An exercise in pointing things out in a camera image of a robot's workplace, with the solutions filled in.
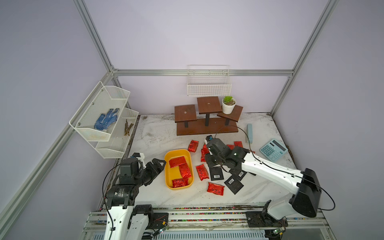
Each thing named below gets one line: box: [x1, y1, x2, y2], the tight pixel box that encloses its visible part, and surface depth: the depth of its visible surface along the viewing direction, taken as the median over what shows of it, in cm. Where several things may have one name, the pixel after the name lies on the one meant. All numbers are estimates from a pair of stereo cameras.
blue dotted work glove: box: [94, 108, 119, 131], surface depth 78 cm
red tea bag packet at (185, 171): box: [178, 162, 192, 179], surface depth 90 cm
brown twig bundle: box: [124, 119, 134, 136], surface depth 95 cm
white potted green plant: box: [221, 95, 237, 115], surface depth 97 cm
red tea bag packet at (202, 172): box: [195, 164, 210, 181], surface depth 90 cm
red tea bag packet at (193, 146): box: [188, 139, 199, 153], surface depth 102 cm
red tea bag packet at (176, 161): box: [168, 156, 187, 168], surface depth 96 cm
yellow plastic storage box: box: [164, 149, 194, 191], surface depth 92 cm
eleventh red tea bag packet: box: [172, 178, 189, 188], surface depth 86 cm
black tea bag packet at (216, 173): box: [209, 166, 224, 181], surface depth 91 cm
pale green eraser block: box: [246, 123, 253, 144], surface depth 107 cm
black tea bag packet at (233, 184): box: [224, 174, 244, 195], surface depth 87 cm
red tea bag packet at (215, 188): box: [207, 182, 225, 196], surface depth 84 cm
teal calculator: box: [259, 138, 289, 163], surface depth 100 cm
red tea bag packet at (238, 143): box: [234, 141, 243, 148], surface depth 106 cm
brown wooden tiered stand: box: [174, 96, 244, 136], surface depth 103 cm
